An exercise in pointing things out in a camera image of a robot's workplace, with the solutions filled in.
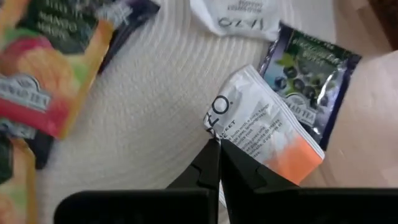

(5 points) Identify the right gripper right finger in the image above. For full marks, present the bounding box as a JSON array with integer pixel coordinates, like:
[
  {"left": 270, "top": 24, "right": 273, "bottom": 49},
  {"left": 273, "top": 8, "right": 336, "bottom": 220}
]
[{"left": 220, "top": 139, "right": 398, "bottom": 224}]

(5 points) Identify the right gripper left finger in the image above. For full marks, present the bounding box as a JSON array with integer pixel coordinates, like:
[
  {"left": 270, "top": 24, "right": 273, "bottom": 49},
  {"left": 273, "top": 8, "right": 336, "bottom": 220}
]
[{"left": 53, "top": 138, "right": 221, "bottom": 224}]

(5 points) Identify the white orange Tazo tea packet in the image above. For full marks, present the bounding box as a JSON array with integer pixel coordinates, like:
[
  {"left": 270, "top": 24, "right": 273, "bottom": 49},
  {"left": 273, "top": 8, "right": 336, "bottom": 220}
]
[
  {"left": 203, "top": 64, "right": 326, "bottom": 186},
  {"left": 189, "top": 0, "right": 282, "bottom": 41}
]

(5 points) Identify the Ahmad blackcurrant tea packet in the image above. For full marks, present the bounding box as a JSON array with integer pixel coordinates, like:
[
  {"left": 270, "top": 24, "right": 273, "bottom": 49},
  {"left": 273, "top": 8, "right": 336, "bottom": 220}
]
[
  {"left": 257, "top": 21, "right": 363, "bottom": 152},
  {"left": 98, "top": 0, "right": 161, "bottom": 74},
  {"left": 24, "top": 130, "right": 55, "bottom": 170}
]

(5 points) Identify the Ahmad mango tea packet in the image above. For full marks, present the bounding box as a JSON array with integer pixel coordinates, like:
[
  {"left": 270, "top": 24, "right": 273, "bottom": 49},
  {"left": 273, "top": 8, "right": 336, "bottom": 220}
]
[
  {"left": 0, "top": 0, "right": 116, "bottom": 139},
  {"left": 0, "top": 136, "right": 38, "bottom": 224}
]

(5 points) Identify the round white plate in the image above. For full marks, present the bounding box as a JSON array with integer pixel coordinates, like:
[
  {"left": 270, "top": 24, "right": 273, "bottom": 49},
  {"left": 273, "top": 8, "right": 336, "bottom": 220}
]
[{"left": 35, "top": 0, "right": 336, "bottom": 224}]

